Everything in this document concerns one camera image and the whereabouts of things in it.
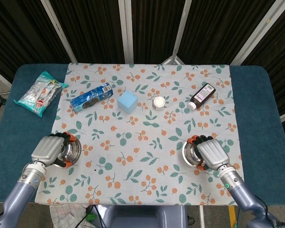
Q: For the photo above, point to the small green object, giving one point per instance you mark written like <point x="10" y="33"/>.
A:
<point x="91" y="217"/>

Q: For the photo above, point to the light blue foam cube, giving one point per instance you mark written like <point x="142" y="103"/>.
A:
<point x="127" y="101"/>

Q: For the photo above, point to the white table leg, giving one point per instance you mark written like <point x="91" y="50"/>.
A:
<point x="202" y="216"/>

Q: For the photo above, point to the white grid-pattern cloth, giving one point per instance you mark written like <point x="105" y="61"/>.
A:
<point x="66" y="217"/>

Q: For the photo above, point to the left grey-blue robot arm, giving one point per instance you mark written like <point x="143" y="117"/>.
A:
<point x="23" y="187"/>

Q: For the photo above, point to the grey metal stand foot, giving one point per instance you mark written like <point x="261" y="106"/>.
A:
<point x="172" y="60"/>

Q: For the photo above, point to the dark teal table cover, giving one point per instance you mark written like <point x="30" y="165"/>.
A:
<point x="256" y="99"/>

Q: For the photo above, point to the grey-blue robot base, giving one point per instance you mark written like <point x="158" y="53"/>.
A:
<point x="145" y="217"/>

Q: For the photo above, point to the teal snack packet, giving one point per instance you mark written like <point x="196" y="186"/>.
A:
<point x="39" y="93"/>

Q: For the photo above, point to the blue cookie box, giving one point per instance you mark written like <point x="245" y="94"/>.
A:
<point x="91" y="97"/>

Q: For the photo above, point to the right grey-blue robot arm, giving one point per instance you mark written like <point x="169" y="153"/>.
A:
<point x="240" y="192"/>

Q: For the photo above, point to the floral tablecloth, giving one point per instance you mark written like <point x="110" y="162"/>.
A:
<point x="142" y="152"/>

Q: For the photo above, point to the metal bowl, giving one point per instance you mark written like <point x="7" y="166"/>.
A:
<point x="191" y="153"/>
<point x="71" y="150"/>

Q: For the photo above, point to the brown medicine bottle white cap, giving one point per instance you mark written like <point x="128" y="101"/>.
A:
<point x="202" y="95"/>

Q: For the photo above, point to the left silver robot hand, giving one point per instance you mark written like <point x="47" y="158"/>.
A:
<point x="46" y="149"/>

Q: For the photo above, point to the small silver-lidded can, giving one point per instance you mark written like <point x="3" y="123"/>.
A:
<point x="159" y="102"/>

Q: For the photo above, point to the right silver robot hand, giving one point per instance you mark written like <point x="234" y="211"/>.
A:
<point x="212" y="153"/>

